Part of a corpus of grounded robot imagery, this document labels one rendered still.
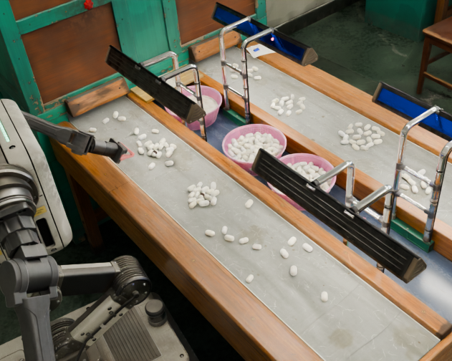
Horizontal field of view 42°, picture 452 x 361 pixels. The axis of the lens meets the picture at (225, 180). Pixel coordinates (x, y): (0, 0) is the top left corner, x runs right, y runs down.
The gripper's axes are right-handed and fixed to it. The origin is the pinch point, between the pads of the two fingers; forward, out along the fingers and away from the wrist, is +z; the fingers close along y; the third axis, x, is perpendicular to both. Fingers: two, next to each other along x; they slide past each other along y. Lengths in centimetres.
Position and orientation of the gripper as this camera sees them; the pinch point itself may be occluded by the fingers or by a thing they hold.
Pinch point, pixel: (132, 154)
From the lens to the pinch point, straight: 239.6
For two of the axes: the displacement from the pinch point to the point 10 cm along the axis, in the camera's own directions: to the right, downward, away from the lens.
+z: 6.8, 1.5, 7.2
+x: -4.4, 8.7, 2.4
